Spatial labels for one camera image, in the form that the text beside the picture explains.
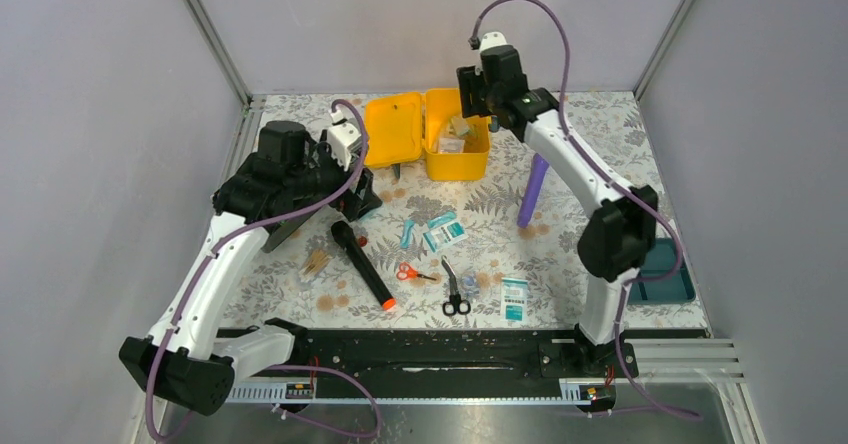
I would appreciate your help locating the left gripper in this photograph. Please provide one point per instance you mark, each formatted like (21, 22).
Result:
(354, 204)

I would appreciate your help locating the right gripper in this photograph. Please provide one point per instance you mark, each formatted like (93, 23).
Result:
(469, 82)

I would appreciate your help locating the boxed bandage pack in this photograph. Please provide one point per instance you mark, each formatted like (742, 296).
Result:
(460, 128)

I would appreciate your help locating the wooden sticks bundle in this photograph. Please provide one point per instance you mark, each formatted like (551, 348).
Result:
(314, 264)

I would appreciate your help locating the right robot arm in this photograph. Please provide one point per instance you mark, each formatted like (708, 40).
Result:
(621, 227)

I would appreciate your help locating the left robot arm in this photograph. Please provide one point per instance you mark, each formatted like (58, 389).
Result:
(289, 177)

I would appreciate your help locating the yellow plastic kit box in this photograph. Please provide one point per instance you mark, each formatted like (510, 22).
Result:
(407, 127)

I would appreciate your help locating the black flashlight orange tip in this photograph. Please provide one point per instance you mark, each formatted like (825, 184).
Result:
(344, 236)

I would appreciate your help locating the small teal wrapped item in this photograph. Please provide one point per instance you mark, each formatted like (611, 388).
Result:
(407, 234)

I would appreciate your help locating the purple cylindrical tube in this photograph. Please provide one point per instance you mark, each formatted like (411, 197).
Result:
(539, 167)

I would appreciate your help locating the teal gauze packet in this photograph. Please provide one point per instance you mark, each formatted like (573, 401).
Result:
(444, 231)

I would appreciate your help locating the black poker chip case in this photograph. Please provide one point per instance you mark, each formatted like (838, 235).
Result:
(256, 201)

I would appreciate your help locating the clear bag blue tape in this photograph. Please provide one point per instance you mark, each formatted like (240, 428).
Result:
(470, 286)

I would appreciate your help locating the black bandage shears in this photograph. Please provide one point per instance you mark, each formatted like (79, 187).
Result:
(455, 303)

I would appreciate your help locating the teal dressing packet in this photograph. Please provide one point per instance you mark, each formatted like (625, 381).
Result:
(514, 297)

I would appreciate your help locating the teal plastic tray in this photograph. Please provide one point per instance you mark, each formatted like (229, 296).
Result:
(675, 289)

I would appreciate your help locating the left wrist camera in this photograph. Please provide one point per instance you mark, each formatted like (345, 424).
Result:
(344, 140)

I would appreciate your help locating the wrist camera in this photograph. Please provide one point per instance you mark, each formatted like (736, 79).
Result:
(344, 140)
(487, 41)

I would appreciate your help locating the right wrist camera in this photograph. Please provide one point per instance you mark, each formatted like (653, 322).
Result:
(487, 41)

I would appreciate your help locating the orange handled small scissors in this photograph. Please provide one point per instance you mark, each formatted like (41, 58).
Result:
(406, 272)

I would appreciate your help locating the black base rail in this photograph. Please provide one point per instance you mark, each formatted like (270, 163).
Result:
(415, 366)

